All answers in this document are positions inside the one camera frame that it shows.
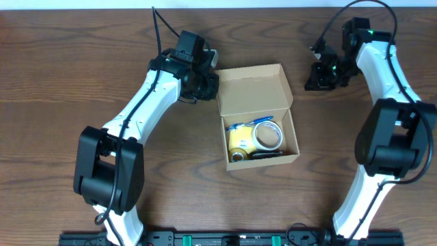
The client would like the yellow clear tape roll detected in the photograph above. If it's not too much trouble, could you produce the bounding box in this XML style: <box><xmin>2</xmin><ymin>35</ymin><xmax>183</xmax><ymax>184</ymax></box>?
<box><xmin>229</xmin><ymin>148</ymin><xmax>248</xmax><ymax>163</ymax></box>

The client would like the cardboard box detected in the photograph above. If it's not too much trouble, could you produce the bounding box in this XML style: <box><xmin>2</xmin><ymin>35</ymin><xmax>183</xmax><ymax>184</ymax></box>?
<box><xmin>216</xmin><ymin>64</ymin><xmax>300</xmax><ymax>171</ymax></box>

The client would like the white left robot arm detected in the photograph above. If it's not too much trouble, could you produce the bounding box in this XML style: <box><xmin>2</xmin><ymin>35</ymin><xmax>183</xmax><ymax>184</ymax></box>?
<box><xmin>73</xmin><ymin>31</ymin><xmax>219</xmax><ymax>245</ymax></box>

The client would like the white masking tape roll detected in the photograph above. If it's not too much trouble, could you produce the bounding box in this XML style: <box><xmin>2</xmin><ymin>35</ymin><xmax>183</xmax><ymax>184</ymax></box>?
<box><xmin>251</xmin><ymin>121</ymin><xmax>283</xmax><ymax>151</ymax></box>

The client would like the black mounting rail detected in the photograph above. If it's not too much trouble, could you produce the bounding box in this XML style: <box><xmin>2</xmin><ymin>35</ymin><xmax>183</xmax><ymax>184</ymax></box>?
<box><xmin>58</xmin><ymin>228</ymin><xmax>405</xmax><ymax>246</ymax></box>

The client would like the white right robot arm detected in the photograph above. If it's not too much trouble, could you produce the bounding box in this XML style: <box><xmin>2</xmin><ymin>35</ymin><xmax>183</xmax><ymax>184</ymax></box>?
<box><xmin>305</xmin><ymin>17</ymin><xmax>436</xmax><ymax>245</ymax></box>

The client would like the yellow sticky note pad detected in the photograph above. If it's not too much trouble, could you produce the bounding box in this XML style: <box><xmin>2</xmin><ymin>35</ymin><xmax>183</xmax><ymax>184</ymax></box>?
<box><xmin>228</xmin><ymin>126</ymin><xmax>257</xmax><ymax>154</ymax></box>

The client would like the blue ballpoint pen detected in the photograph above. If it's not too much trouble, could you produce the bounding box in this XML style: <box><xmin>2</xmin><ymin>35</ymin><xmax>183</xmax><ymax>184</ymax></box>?
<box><xmin>225</xmin><ymin>116</ymin><xmax>273</xmax><ymax>131</ymax></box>

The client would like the blue white marker pen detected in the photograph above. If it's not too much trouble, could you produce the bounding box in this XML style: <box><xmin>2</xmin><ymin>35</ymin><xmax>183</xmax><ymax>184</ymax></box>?
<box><xmin>249</xmin><ymin>150</ymin><xmax>284</xmax><ymax>160</ymax></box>

